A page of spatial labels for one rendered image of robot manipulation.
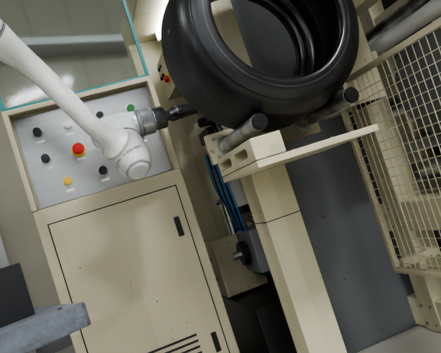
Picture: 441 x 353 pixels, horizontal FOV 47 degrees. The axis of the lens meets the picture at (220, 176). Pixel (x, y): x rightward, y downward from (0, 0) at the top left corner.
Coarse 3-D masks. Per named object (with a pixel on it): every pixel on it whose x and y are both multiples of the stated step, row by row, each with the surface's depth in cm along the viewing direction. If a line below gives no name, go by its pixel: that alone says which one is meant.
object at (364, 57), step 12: (360, 24) 176; (360, 36) 176; (360, 48) 175; (360, 60) 175; (372, 72) 175; (348, 84) 172; (360, 84) 174; (360, 96) 173; (372, 96) 174; (384, 96) 175; (360, 108) 191
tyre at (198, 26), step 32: (192, 0) 130; (256, 0) 167; (288, 0) 168; (320, 0) 160; (352, 0) 148; (192, 32) 129; (288, 32) 170; (320, 32) 166; (352, 32) 143; (192, 64) 132; (224, 64) 129; (320, 64) 166; (352, 64) 144; (192, 96) 144; (224, 96) 133; (256, 96) 132; (288, 96) 133; (320, 96) 138
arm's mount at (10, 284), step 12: (0, 276) 87; (12, 276) 89; (0, 288) 87; (12, 288) 88; (24, 288) 89; (0, 300) 87; (12, 300) 88; (24, 300) 89; (0, 312) 86; (12, 312) 87; (24, 312) 89; (0, 324) 86
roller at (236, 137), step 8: (248, 120) 133; (256, 120) 130; (264, 120) 131; (240, 128) 140; (248, 128) 134; (256, 128) 130; (264, 128) 131; (232, 136) 148; (240, 136) 142; (248, 136) 139; (224, 144) 158; (232, 144) 152
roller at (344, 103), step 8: (352, 88) 138; (336, 96) 143; (344, 96) 138; (352, 96) 138; (328, 104) 147; (336, 104) 143; (344, 104) 141; (312, 112) 158; (320, 112) 153; (328, 112) 150; (304, 120) 164; (312, 120) 160; (304, 128) 171
